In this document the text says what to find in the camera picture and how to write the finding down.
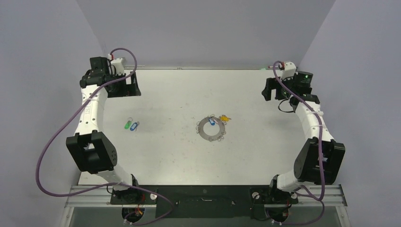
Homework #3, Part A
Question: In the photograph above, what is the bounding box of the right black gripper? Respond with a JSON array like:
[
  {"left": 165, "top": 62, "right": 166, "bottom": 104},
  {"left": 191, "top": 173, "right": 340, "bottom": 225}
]
[{"left": 262, "top": 73, "right": 296, "bottom": 101}]

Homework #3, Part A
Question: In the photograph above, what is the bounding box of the green key tag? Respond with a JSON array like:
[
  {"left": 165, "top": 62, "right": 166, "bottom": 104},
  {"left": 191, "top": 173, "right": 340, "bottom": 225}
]
[{"left": 124, "top": 117, "right": 133, "bottom": 129}]

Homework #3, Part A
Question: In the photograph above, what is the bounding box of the round metal keyring disc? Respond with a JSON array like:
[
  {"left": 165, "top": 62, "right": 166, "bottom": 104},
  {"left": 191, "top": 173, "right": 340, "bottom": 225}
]
[{"left": 196, "top": 114, "right": 227, "bottom": 142}]

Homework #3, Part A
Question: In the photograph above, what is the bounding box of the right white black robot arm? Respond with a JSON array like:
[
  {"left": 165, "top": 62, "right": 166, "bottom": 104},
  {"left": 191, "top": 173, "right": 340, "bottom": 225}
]
[{"left": 262, "top": 71, "right": 346, "bottom": 202}]

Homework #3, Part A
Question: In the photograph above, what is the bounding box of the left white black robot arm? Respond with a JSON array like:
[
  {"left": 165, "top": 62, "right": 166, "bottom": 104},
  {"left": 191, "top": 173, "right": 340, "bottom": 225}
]
[{"left": 66, "top": 56, "right": 144, "bottom": 204}]

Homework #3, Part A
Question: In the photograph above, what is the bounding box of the yellow key tag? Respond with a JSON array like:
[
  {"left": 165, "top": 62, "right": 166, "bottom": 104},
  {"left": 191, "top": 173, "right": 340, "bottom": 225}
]
[{"left": 219, "top": 115, "right": 231, "bottom": 122}]

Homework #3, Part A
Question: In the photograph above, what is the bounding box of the aluminium back rail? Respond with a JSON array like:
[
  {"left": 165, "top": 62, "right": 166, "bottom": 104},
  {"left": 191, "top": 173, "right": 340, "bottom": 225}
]
[{"left": 137, "top": 65, "right": 272, "bottom": 70}]

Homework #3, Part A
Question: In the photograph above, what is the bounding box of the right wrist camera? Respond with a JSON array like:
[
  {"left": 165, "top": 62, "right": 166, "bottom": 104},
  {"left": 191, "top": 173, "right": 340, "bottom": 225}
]
[{"left": 279, "top": 61, "right": 297, "bottom": 80}]

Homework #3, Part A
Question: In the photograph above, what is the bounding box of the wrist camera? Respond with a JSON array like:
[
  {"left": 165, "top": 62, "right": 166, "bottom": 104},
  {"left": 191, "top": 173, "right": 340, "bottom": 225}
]
[
  {"left": 279, "top": 61, "right": 297, "bottom": 80},
  {"left": 107, "top": 54, "right": 126, "bottom": 75}
]

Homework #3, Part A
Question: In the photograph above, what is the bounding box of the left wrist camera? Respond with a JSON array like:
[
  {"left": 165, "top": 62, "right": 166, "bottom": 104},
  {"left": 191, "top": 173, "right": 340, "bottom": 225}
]
[{"left": 107, "top": 54, "right": 126, "bottom": 75}]

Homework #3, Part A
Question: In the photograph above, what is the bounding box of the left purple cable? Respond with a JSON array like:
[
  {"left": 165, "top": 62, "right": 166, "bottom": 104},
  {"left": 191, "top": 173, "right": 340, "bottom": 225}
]
[{"left": 35, "top": 47, "right": 175, "bottom": 226}]

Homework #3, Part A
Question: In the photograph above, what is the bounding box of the aluminium front rail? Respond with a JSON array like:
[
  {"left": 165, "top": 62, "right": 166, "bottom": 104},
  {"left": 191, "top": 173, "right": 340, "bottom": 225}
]
[{"left": 64, "top": 185, "right": 348, "bottom": 208}]

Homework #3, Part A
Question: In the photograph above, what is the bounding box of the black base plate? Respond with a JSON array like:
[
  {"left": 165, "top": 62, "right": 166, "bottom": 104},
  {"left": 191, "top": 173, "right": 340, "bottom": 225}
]
[{"left": 110, "top": 185, "right": 298, "bottom": 222}]

